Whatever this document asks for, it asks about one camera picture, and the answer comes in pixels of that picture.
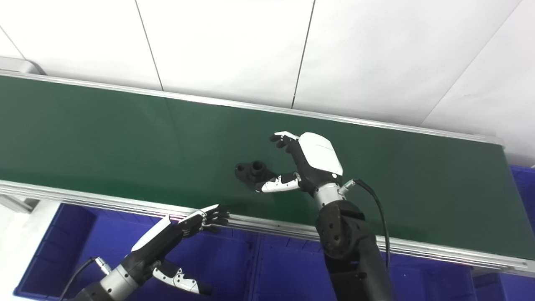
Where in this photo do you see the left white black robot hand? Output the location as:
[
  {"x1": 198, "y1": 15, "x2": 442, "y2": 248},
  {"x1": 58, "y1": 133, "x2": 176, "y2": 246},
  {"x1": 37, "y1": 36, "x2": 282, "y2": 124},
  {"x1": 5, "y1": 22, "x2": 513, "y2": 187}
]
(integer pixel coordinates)
[{"x1": 121, "y1": 204, "x2": 230, "y2": 296}]

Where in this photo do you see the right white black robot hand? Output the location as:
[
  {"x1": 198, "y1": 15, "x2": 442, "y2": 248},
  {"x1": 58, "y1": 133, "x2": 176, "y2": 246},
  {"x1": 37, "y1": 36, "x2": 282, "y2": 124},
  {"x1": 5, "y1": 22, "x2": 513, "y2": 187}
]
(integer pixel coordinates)
[{"x1": 255, "y1": 131, "x2": 344, "y2": 197}]

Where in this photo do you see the black metal part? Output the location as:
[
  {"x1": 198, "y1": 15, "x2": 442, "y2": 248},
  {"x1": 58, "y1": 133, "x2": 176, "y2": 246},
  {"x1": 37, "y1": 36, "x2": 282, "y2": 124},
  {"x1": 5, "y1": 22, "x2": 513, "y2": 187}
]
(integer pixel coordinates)
[{"x1": 234, "y1": 161, "x2": 277, "y2": 189}]

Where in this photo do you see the blue plastic bin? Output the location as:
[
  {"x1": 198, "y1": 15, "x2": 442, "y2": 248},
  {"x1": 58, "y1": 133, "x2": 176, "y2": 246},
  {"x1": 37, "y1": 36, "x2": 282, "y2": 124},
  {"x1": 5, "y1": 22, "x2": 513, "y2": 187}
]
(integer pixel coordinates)
[
  {"x1": 472, "y1": 164, "x2": 535, "y2": 301},
  {"x1": 13, "y1": 203, "x2": 260, "y2": 301},
  {"x1": 251, "y1": 232, "x2": 477, "y2": 301}
]

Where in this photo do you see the green conveyor belt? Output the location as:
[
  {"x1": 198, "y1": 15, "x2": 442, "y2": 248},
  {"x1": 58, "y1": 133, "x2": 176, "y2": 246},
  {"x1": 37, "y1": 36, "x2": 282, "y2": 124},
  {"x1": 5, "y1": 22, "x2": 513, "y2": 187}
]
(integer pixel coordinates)
[{"x1": 0, "y1": 71, "x2": 535, "y2": 277}]

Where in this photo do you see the aluminium conveyor support leg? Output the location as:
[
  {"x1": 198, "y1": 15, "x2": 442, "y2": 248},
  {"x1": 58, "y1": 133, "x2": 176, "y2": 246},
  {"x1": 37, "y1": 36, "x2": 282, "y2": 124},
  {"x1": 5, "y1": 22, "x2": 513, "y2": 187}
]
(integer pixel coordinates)
[{"x1": 0, "y1": 194, "x2": 40, "y2": 214}]

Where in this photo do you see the grey conveyor end housing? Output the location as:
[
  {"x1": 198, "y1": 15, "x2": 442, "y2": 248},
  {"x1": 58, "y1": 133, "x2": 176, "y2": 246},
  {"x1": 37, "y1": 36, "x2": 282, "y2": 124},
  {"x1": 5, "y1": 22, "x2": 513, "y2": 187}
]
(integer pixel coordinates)
[{"x1": 0, "y1": 56, "x2": 45, "y2": 76}]

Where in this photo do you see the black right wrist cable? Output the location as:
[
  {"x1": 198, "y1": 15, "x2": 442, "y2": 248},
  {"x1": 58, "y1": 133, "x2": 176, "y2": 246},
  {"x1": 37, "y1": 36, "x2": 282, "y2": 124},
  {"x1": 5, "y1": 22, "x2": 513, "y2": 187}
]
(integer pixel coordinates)
[{"x1": 341, "y1": 179, "x2": 392, "y2": 269}]

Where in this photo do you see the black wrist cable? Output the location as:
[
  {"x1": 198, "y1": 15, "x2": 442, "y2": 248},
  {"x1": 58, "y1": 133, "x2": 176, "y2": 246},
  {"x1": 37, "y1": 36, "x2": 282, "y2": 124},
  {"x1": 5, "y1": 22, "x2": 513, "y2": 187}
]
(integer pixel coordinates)
[
  {"x1": 341, "y1": 179, "x2": 392, "y2": 269},
  {"x1": 59, "y1": 257, "x2": 112, "y2": 301}
]

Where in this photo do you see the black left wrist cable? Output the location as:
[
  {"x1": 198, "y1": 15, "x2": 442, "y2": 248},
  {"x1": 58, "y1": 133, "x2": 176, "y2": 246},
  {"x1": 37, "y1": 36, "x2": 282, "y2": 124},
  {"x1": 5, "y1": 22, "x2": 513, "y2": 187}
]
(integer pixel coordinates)
[{"x1": 59, "y1": 257, "x2": 112, "y2": 301}]

